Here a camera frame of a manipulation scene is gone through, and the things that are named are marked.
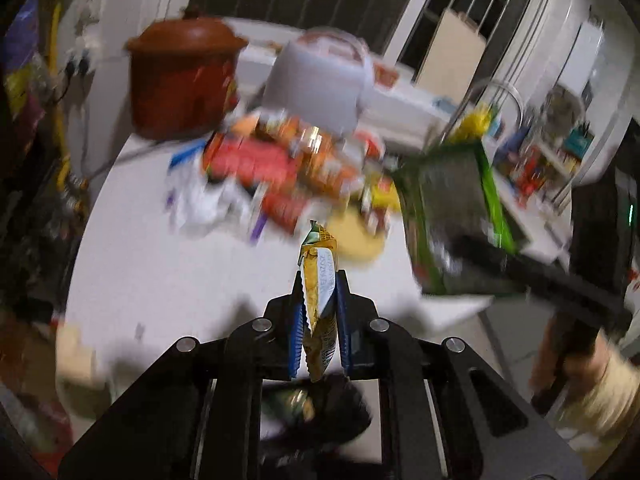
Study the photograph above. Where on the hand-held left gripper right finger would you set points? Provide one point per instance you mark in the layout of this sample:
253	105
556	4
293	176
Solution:
345	325

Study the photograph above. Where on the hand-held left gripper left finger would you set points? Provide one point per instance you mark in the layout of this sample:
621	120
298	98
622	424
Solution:
298	330

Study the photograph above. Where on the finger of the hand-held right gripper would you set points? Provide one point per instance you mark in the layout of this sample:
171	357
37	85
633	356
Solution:
495	257

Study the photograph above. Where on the yellow snack wrapper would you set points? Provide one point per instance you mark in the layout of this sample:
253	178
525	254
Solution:
320	280

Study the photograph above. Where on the green snack bag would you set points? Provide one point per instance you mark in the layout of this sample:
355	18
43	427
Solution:
450	200

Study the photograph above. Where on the dark packet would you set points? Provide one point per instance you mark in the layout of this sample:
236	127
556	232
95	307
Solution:
340	410

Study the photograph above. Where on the person's right hand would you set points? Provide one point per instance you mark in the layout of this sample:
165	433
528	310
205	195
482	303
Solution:
545	355

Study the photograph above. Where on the yellow round flat lid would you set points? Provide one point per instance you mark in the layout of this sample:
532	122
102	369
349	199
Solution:
357	240

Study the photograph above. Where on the cluttered kitchen shelf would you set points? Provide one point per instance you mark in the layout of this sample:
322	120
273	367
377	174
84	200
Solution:
550	150

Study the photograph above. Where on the yellow scrub brush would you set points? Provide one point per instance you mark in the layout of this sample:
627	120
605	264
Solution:
472	125

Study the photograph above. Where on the white crumpled wrapper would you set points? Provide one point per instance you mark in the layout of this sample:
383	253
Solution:
210	200

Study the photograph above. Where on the orange snack packet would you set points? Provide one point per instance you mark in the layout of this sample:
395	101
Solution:
325	165

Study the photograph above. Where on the chrome faucet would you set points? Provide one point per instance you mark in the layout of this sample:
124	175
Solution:
505	92

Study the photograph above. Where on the red snack packet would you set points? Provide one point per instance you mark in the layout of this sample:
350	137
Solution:
250	165

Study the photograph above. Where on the beige cutting board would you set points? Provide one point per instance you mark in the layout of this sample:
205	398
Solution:
452	55

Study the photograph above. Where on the red square sticker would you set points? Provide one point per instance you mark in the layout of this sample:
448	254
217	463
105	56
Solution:
386	75

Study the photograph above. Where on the beige foam block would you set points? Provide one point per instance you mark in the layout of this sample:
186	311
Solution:
77	360

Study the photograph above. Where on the white rice cooker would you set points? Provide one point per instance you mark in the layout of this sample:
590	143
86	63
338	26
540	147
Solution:
320	85

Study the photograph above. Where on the brown clay pot with lid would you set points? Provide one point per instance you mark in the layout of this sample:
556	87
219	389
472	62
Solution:
180	80

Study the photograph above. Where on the yellow pipe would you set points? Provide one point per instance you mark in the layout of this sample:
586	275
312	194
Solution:
61	110

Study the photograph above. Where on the purple hanging bag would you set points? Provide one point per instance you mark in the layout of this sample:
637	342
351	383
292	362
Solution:
22	25

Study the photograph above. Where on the wall power socket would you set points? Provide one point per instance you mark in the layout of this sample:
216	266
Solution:
80	62

